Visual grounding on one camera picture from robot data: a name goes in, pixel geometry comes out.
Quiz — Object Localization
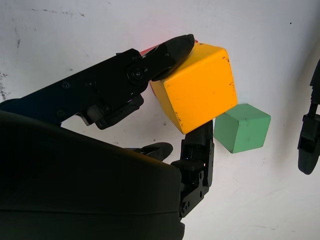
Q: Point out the red wooden cube block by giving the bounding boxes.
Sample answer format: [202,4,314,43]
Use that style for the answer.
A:
[139,39,201,99]

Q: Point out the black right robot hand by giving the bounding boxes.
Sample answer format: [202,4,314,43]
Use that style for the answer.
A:
[0,33,215,240]

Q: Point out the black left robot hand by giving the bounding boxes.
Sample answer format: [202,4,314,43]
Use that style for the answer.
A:
[297,58,320,176]

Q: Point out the green wooden cube block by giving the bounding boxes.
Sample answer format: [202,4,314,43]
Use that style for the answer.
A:
[213,103,272,154]

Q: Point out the yellow wooden cube block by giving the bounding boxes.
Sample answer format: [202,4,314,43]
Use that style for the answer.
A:
[149,42,239,135]

